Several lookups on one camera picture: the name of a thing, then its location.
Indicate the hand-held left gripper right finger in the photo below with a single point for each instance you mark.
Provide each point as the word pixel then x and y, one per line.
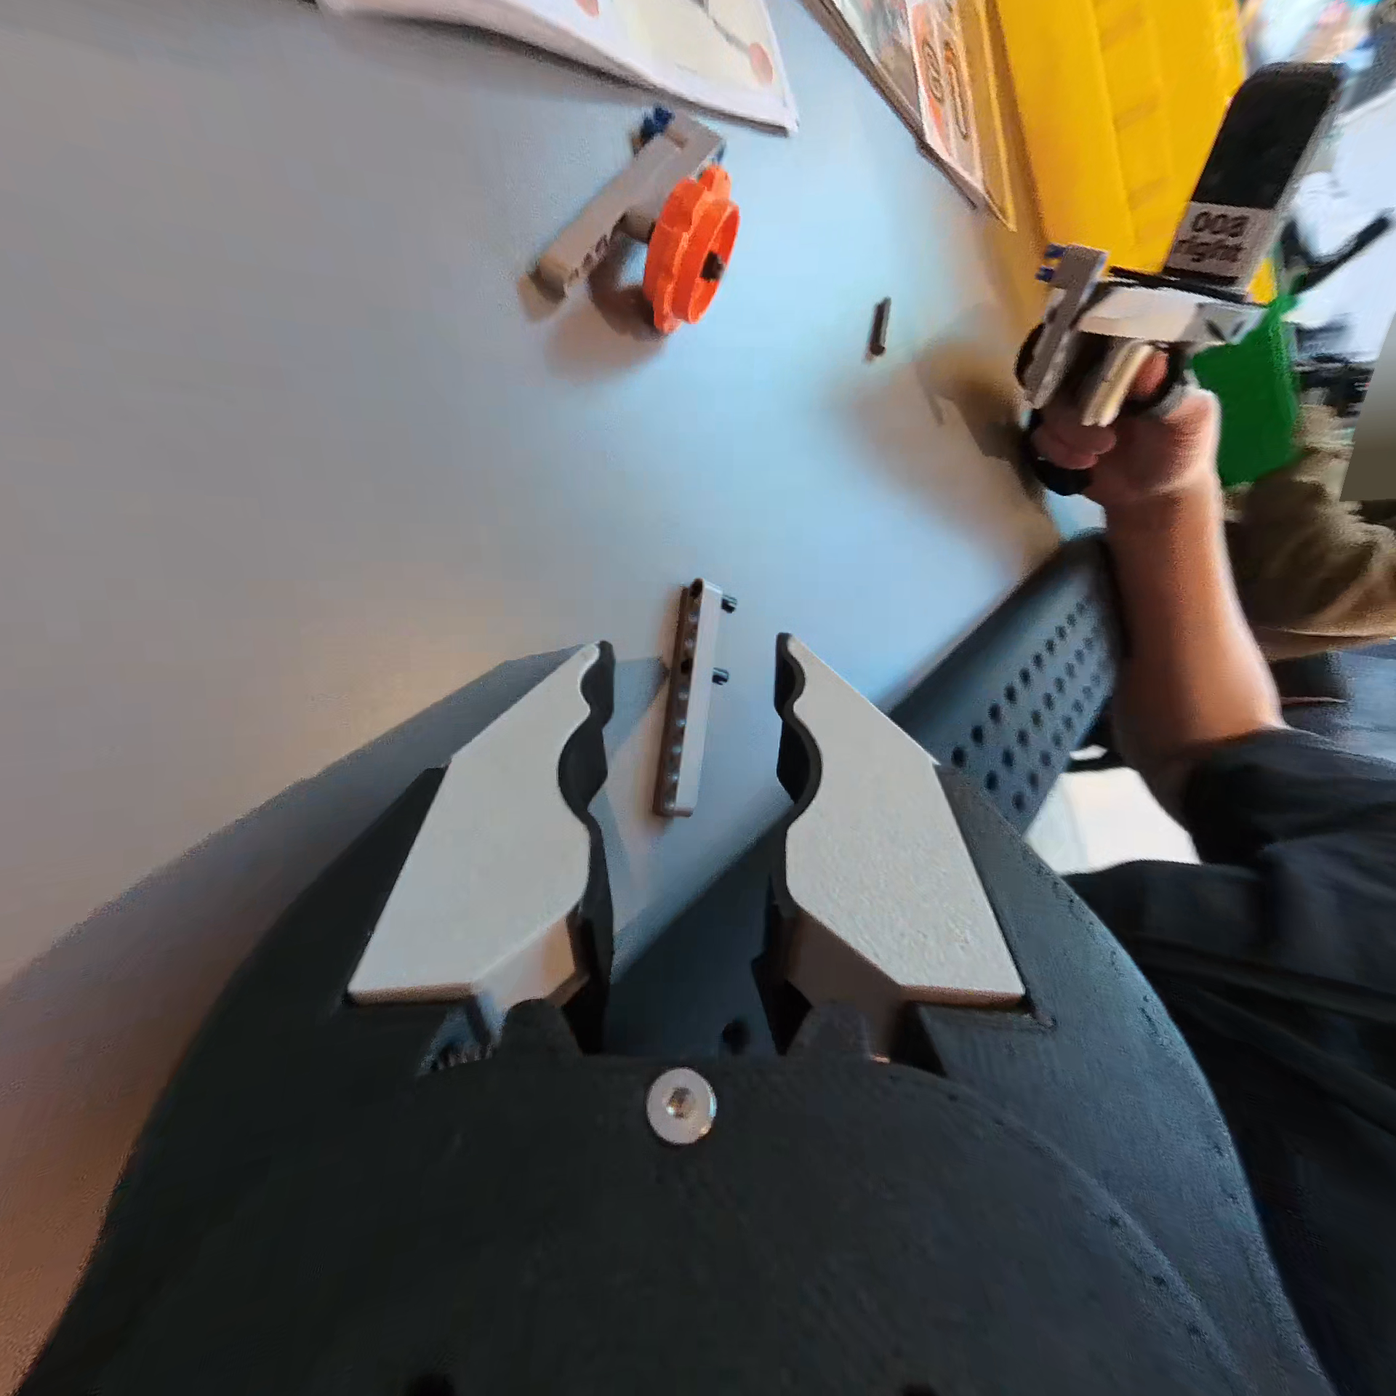
pixel 894 873

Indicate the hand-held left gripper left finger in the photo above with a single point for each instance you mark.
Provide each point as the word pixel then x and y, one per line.
pixel 490 873

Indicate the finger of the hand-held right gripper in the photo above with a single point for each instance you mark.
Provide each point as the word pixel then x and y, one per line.
pixel 1166 315

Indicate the grey angled beam blue pins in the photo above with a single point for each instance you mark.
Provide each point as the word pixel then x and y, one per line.
pixel 1065 316

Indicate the grey beam black pins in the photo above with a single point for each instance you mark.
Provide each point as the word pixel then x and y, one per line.
pixel 681 753

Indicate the dark grey axle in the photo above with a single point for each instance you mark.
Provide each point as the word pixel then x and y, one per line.
pixel 878 328

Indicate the person's right forearm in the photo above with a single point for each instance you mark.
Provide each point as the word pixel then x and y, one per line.
pixel 1187 633

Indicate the person's right hand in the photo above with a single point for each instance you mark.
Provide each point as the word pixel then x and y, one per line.
pixel 1144 460

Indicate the green plastic bin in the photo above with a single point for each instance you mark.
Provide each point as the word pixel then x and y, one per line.
pixel 1259 414

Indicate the yellow storage bin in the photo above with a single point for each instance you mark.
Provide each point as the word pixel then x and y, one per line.
pixel 1112 87

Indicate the black perforated panel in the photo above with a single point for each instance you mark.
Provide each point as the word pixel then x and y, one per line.
pixel 1002 709

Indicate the colourful printed booklet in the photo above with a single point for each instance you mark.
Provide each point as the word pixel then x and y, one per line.
pixel 939 76

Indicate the orange wheel beam assembly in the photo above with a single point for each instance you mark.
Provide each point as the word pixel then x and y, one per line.
pixel 687 251

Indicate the open instruction booklet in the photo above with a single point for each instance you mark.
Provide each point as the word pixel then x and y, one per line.
pixel 678 43

